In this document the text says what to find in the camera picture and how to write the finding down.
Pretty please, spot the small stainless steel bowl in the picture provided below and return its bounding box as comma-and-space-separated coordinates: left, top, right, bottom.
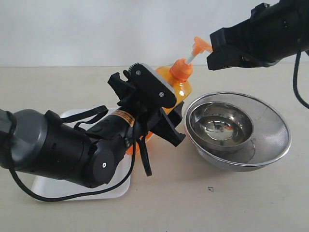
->
187, 101, 254, 152

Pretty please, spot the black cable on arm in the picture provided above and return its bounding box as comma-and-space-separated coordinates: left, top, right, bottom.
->
292, 36, 309, 109
0, 105, 153, 203

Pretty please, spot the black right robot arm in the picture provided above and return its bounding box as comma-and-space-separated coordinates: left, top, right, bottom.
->
207, 0, 309, 71

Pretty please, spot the white rectangular plastic tray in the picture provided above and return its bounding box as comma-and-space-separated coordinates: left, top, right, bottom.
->
31, 108, 132, 201

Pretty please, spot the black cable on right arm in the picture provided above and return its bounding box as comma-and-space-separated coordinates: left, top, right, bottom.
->
292, 36, 309, 109

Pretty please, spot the orange dish soap pump bottle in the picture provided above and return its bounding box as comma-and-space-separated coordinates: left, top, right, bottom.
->
124, 36, 213, 155

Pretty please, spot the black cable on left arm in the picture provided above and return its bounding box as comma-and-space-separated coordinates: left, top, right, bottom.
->
0, 105, 153, 203

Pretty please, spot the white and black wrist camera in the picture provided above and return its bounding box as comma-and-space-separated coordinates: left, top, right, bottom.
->
108, 63, 177, 113

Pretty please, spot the steel mesh strainer basket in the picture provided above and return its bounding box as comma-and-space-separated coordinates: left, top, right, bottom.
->
183, 91, 292, 172

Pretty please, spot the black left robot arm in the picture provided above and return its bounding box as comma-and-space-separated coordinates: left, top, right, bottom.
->
0, 104, 184, 189

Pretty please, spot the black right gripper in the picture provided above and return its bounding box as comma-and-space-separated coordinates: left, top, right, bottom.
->
206, 2, 295, 71

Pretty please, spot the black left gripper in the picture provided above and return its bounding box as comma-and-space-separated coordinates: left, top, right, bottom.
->
118, 101, 186, 147

